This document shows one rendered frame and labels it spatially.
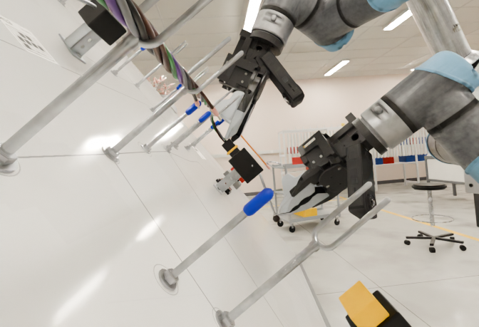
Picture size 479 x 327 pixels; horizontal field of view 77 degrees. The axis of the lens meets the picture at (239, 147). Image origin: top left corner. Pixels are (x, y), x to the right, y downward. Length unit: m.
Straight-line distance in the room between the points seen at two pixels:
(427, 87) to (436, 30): 0.53
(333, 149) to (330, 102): 8.99
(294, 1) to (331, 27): 0.09
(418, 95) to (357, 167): 0.13
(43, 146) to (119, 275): 0.09
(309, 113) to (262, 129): 1.49
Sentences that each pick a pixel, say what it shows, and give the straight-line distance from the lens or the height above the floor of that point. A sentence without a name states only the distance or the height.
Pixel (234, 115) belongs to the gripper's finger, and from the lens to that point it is 0.53.
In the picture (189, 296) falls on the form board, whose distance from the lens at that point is 0.22.
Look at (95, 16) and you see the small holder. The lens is 0.45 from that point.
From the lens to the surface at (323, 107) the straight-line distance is 9.42.
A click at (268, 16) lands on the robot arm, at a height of 1.42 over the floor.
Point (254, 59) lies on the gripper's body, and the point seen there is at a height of 1.34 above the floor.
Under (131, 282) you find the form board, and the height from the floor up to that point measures 1.10.
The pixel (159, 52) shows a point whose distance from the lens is 0.17.
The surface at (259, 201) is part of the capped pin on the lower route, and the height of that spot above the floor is 1.13.
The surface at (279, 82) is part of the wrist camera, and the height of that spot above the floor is 1.29.
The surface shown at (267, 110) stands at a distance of 8.95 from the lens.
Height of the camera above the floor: 1.16
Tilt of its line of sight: 2 degrees up
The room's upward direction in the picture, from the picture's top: 4 degrees counter-clockwise
